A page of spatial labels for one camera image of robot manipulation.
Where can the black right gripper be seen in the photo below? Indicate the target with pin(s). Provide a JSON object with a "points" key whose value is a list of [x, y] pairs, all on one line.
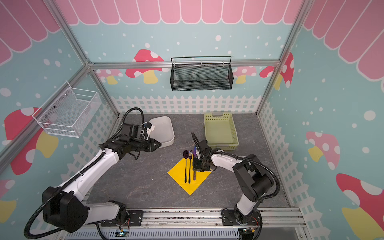
{"points": [[199, 163]]}

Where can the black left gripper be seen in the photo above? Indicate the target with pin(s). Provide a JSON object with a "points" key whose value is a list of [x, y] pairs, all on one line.
{"points": [[151, 145]]}

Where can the purple metal spoon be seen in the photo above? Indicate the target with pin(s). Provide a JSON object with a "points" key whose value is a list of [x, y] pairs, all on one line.
{"points": [[186, 157]]}

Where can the yellow paper napkin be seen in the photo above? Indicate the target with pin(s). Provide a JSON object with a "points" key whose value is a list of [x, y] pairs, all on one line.
{"points": [[177, 173]]}

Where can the purple metal fork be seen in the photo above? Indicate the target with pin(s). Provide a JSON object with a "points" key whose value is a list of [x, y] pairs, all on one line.
{"points": [[190, 165]]}

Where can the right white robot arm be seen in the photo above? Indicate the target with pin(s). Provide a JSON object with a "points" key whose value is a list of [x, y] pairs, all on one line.
{"points": [[257, 182]]}

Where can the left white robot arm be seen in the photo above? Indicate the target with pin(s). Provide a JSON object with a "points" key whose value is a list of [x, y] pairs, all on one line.
{"points": [[63, 206]]}

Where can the white plastic tub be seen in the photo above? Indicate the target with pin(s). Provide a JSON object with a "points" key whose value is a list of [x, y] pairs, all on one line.
{"points": [[163, 131]]}

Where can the green perforated plastic basket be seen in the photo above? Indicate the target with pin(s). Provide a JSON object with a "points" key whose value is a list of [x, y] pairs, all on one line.
{"points": [[220, 131]]}

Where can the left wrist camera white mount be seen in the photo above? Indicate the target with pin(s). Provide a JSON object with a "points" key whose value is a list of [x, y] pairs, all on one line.
{"points": [[146, 129]]}

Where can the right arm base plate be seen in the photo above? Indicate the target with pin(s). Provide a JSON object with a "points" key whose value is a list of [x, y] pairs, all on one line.
{"points": [[233, 217]]}

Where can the black mesh wall basket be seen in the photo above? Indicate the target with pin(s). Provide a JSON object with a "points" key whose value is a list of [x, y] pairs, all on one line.
{"points": [[205, 73]]}

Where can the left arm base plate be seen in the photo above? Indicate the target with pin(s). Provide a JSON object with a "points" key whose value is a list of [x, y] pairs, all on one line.
{"points": [[130, 218]]}

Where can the white wire wall basket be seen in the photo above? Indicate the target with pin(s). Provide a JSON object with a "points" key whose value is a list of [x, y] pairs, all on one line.
{"points": [[68, 112]]}

